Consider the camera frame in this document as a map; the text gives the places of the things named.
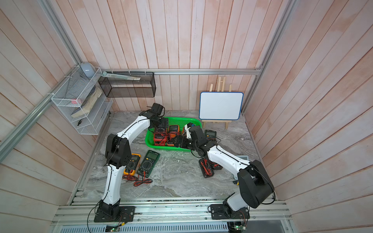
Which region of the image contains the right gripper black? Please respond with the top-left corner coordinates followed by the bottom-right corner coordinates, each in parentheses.
top-left (172, 135), bottom-right (200, 151)

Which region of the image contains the orange Victor multimeter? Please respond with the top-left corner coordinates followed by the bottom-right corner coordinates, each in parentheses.
top-left (167, 125), bottom-right (180, 147)

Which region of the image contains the dark red DT9205A multimeter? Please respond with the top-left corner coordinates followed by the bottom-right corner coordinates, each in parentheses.
top-left (153, 128), bottom-right (169, 146)

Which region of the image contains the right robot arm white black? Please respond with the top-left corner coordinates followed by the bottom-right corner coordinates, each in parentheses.
top-left (183, 123), bottom-right (275, 212)

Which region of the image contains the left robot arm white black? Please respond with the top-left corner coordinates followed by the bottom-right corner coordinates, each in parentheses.
top-left (98, 103), bottom-right (165, 220)

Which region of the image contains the green plastic basket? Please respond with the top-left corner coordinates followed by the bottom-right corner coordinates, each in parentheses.
top-left (145, 116), bottom-right (202, 151)

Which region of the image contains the dark green multimeter right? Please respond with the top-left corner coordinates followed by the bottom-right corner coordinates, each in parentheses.
top-left (205, 130), bottom-right (217, 140)

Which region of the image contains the black multimeter face down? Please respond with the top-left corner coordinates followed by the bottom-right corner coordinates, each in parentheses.
top-left (199, 158), bottom-right (214, 178)

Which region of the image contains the green DT9205A multimeter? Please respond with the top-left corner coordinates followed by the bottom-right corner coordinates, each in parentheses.
top-left (137, 150), bottom-right (160, 178)

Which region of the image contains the small black multimeter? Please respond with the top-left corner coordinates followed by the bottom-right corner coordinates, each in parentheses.
top-left (210, 162), bottom-right (223, 170)

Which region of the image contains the yellow multimeter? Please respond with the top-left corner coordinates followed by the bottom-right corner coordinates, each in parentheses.
top-left (123, 153), bottom-right (141, 176)

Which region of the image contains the grey desk calculator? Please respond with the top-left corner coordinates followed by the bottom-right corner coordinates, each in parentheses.
top-left (237, 155), bottom-right (250, 161)

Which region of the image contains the grey computer mouse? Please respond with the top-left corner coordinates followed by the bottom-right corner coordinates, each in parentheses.
top-left (80, 62), bottom-right (96, 79)

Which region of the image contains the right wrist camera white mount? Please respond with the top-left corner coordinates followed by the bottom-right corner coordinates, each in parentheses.
top-left (183, 122), bottom-right (194, 139)

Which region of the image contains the small whiteboard blue frame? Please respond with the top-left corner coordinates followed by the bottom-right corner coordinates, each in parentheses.
top-left (199, 92), bottom-right (244, 120)

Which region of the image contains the black mesh wall basket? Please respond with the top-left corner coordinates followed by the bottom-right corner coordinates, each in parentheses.
top-left (99, 71), bottom-right (156, 98)

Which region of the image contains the aluminium wall rail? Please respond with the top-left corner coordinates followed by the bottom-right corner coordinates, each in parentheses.
top-left (102, 69), bottom-right (261, 75)

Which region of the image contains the white wire wall shelf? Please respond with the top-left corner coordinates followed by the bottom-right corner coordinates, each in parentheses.
top-left (51, 65), bottom-right (113, 136)

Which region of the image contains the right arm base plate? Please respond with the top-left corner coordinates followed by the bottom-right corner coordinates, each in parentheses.
top-left (208, 204), bottom-right (250, 220)

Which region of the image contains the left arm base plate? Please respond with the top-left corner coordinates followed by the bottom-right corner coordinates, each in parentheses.
top-left (94, 205), bottom-right (135, 223)

